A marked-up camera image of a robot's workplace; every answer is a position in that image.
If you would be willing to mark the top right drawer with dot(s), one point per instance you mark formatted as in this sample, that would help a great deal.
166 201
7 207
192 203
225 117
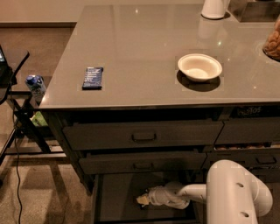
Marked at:
251 124

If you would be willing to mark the jar of nuts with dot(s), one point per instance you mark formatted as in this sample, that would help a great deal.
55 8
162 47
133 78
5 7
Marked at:
271 46

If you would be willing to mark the white pitcher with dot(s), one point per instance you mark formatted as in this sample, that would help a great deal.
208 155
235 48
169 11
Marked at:
214 9

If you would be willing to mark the open bottom left drawer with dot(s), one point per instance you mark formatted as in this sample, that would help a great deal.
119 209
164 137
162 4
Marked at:
115 200

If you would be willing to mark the middle left drawer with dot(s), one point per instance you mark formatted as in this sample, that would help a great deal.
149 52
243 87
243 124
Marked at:
142 162

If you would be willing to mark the middle right drawer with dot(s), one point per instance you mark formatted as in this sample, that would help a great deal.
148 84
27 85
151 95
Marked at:
254 158

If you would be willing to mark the top left drawer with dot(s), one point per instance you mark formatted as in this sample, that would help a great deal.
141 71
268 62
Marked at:
124 135

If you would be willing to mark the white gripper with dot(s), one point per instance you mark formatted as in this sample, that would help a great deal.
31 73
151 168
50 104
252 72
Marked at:
159 196

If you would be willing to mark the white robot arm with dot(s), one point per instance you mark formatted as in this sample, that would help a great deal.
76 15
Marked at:
232 194

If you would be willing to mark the blue white bottle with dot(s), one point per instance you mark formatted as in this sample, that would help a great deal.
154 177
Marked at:
37 87

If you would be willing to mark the green packet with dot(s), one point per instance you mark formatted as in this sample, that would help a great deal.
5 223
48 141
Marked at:
38 120

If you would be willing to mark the black side stand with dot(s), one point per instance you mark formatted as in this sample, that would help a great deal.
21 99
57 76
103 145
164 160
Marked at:
23 107

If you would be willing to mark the white paper bowl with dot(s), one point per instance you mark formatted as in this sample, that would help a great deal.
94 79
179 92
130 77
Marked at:
199 67

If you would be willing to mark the blue rxbar snack bar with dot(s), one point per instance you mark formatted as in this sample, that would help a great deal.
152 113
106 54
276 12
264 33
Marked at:
93 78

